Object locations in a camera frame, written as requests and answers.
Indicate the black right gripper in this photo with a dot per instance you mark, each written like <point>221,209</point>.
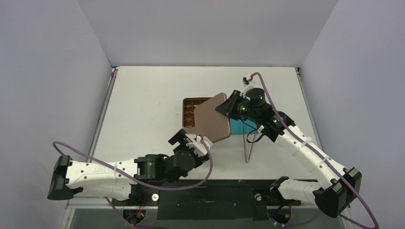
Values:
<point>230,105</point>

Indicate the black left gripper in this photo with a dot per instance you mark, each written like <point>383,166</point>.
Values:
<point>183,140</point>

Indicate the gold tin lid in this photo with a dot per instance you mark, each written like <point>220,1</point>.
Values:
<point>209,122</point>

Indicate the gold cookie tin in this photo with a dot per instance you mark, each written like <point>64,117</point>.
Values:
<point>188,107</point>

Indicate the metal tongs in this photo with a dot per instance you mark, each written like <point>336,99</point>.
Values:
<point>249,135</point>

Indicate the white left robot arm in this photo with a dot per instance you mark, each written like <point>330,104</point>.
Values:
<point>118,180</point>

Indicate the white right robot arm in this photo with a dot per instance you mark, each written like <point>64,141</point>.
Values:
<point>335,187</point>

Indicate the teal plastic tray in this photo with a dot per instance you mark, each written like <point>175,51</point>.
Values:
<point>240,127</point>

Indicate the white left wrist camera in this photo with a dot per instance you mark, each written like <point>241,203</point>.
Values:
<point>200,145</point>

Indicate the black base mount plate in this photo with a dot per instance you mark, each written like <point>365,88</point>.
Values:
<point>214,199</point>

